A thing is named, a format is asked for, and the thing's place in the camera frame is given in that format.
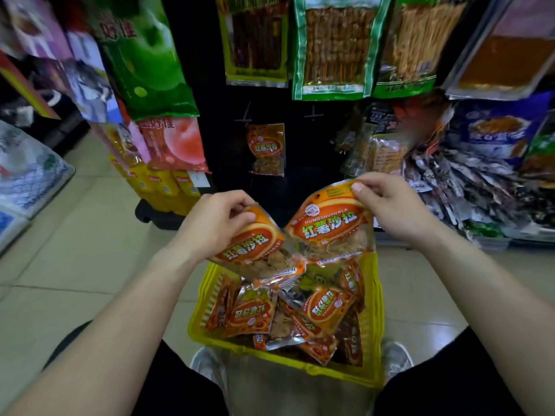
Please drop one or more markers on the person's right hand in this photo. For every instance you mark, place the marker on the person's right hand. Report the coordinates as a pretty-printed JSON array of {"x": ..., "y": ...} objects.
[{"x": 394, "y": 207}]

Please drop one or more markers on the person's left hand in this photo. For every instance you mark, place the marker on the person's left hand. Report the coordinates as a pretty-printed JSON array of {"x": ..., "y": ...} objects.
[{"x": 212, "y": 225}]

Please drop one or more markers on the pile of orange snack packets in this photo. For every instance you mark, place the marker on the pile of orange snack packets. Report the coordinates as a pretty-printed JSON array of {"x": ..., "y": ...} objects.
[{"x": 325, "y": 307}]

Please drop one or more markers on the yellow plastic shopping basket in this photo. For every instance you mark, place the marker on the yellow plastic shopping basket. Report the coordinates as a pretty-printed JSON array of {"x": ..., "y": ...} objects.
[{"x": 373, "y": 333}]

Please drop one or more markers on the person's right forearm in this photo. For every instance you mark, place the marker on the person's right forearm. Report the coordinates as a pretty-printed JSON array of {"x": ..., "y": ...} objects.
[{"x": 485, "y": 307}]

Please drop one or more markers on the person's left forearm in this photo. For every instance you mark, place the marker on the person's left forearm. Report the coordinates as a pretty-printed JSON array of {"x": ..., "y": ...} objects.
[{"x": 108, "y": 342}]

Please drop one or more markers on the blue printed snack bag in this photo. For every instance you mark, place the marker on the blue printed snack bag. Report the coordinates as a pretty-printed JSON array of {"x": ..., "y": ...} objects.
[{"x": 498, "y": 129}]

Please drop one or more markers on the person's white left shoe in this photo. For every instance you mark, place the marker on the person's white left shoe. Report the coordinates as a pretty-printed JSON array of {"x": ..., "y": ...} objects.
[{"x": 206, "y": 363}]

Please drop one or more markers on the person's white shoe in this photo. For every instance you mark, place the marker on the person's white shoe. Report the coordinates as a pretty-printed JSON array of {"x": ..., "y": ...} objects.
[
  {"x": 206, "y": 363},
  {"x": 396, "y": 357}
]

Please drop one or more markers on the person's white right shoe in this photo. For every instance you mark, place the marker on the person's white right shoe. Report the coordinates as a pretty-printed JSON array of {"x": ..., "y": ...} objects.
[{"x": 396, "y": 357}]

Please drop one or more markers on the green vegetable snack packet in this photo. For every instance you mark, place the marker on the green vegetable snack packet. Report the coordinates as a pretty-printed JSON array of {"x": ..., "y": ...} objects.
[{"x": 540, "y": 155}]

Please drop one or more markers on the person's black trousers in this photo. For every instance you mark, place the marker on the person's black trousers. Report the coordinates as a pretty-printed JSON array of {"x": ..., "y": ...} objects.
[{"x": 182, "y": 385}]

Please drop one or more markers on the green stick snack packet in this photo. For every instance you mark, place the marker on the green stick snack packet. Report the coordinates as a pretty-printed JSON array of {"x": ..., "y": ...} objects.
[{"x": 416, "y": 43}]

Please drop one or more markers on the white price card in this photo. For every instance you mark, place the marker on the white price card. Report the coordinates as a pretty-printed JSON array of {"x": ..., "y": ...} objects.
[{"x": 199, "y": 179}]

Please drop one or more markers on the strip of orange-beige packets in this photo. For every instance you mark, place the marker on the strip of orange-beige packets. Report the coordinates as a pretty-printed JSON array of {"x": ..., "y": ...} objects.
[{"x": 386, "y": 155}]

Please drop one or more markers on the black base plinth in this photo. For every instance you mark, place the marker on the black base plinth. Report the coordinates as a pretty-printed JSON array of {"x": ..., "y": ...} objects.
[{"x": 156, "y": 218}]

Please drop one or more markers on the hanging yellow red-label packets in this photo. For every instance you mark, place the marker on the hanging yellow red-label packets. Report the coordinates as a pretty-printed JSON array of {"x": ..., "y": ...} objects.
[{"x": 160, "y": 190}]

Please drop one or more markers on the pile of small white packets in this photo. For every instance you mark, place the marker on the pile of small white packets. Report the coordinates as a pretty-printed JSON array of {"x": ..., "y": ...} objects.
[{"x": 455, "y": 186}]

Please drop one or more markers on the pink peach print bag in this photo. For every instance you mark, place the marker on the pink peach print bag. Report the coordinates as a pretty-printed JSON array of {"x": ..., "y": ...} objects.
[{"x": 173, "y": 142}]

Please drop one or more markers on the metal peg hook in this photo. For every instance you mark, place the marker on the metal peg hook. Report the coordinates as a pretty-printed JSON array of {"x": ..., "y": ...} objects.
[
  {"x": 313, "y": 116},
  {"x": 244, "y": 119}
]

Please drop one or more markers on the green-bordered skewer packet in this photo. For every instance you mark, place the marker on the green-bordered skewer packet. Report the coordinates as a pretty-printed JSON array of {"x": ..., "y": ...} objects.
[{"x": 338, "y": 47}]

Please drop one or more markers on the green apple print bag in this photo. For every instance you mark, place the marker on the green apple print bag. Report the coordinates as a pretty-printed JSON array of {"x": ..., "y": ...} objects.
[{"x": 143, "y": 69}]

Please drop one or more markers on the cartoon print packet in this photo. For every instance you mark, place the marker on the cartoon print packet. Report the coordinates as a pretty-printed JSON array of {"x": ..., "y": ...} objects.
[{"x": 91, "y": 90}]

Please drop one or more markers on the brown clear flat packet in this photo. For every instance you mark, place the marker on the brown clear flat packet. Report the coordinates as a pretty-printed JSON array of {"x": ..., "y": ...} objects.
[{"x": 507, "y": 60}]

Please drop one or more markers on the white printed sack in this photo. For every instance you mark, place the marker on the white printed sack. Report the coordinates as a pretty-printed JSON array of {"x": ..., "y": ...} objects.
[{"x": 30, "y": 173}]

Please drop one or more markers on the yellow-edged dark stick packet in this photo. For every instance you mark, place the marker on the yellow-edged dark stick packet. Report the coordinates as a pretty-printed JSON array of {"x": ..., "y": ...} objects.
[{"x": 256, "y": 38}]

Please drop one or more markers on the blue printed sack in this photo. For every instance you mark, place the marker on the blue printed sack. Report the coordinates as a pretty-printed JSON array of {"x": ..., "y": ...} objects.
[{"x": 11, "y": 227}]

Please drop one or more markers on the orange slanted sign strip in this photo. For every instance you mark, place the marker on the orange slanted sign strip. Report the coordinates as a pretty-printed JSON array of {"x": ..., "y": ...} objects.
[{"x": 26, "y": 88}]

